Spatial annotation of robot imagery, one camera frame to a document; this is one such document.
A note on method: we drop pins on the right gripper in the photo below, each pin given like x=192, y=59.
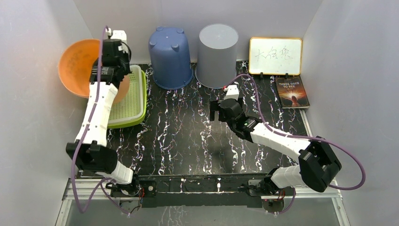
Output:
x=215, y=106

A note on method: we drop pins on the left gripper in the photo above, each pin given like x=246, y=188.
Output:
x=126, y=57

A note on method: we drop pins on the orange plastic bucket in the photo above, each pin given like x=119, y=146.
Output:
x=79, y=70

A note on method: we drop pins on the grey plastic bucket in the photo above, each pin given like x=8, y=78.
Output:
x=217, y=52

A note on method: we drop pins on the blue plastic bucket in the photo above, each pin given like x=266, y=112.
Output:
x=170, y=58

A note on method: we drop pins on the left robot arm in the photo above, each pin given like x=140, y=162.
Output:
x=89, y=151

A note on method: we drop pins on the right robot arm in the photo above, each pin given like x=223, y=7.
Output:
x=317, y=164

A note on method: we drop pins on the green plastic basket tray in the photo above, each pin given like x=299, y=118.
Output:
x=131, y=110

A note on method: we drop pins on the small whiteboard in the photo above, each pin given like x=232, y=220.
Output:
x=275, y=56

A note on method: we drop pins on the dark book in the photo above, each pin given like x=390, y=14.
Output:
x=291, y=92

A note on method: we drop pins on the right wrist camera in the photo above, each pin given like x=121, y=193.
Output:
x=231, y=92

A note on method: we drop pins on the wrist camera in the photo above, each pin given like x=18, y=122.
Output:
x=116, y=34
x=231, y=92

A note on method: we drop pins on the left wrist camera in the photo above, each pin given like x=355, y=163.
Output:
x=116, y=34

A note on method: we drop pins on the aluminium frame rail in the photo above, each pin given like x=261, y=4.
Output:
x=197, y=191

